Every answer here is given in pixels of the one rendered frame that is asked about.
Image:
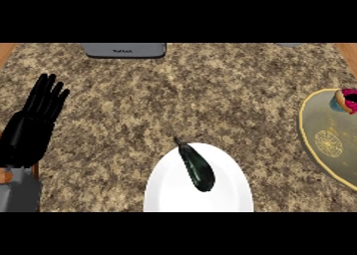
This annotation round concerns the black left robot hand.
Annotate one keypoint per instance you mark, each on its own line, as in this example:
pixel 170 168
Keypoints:
pixel 26 132

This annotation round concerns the dark green eggplant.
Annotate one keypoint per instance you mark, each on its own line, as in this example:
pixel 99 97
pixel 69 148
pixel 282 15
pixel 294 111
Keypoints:
pixel 198 169

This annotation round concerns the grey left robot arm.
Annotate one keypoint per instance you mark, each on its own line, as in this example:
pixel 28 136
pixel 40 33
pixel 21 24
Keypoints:
pixel 19 192

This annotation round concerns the olive plate with yellow rim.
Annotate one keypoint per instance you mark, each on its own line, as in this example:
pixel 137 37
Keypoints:
pixel 340 146

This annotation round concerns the white oval bowl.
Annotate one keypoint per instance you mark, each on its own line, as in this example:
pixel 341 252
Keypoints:
pixel 185 196

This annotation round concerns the pink frosted cupcake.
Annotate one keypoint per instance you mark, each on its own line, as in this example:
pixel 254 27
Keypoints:
pixel 343 103

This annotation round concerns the grey flat appliance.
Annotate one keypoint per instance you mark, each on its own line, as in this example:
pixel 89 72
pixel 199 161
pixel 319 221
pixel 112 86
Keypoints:
pixel 124 50

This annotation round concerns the small grey appliance edge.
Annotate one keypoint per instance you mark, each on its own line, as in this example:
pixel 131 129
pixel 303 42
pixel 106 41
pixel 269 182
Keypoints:
pixel 288 44

